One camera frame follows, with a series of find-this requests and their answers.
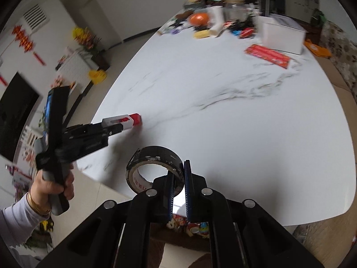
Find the red white cigarette box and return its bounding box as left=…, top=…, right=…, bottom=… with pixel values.
left=102, top=113, right=142, bottom=130

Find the black tape roll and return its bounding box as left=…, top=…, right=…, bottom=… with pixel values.
left=125, top=146, right=185, bottom=196

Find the white sleeved left forearm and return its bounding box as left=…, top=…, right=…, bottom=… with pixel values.
left=0, top=192, right=51, bottom=257

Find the brown cardboard trash box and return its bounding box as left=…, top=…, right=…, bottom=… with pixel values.
left=147, top=214, right=212, bottom=267

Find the person's left hand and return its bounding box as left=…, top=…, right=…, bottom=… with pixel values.
left=27, top=164, right=75, bottom=214

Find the black television screen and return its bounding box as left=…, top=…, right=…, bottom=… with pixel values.
left=0, top=72, right=39, bottom=161

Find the yellow flower bouquet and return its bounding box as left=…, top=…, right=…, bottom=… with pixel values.
left=72, top=27, right=100, bottom=55

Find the red chinese knot decoration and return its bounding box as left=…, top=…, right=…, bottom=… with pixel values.
left=12, top=25, right=46, bottom=66

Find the orange round fruit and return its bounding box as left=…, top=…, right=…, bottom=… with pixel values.
left=189, top=13, right=210, bottom=27

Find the red envelope packet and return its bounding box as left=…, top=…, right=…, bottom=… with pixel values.
left=245, top=44, right=290, bottom=69

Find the floral patterned sofa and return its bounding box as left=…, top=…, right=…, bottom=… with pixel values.
left=292, top=8, right=357, bottom=268

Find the white paper cup stack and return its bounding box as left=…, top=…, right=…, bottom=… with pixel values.
left=209, top=6, right=225, bottom=38

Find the glass jar wooden lid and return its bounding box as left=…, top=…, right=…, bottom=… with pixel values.
left=224, top=0, right=247, bottom=22

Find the white plastic storage box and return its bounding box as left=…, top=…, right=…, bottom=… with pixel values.
left=255, top=14, right=306, bottom=55

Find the orange cloth bag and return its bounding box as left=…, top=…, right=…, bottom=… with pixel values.
left=304, top=39, right=332, bottom=58

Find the gold bracelet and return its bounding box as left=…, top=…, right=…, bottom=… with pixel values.
left=26, top=192, right=52, bottom=217

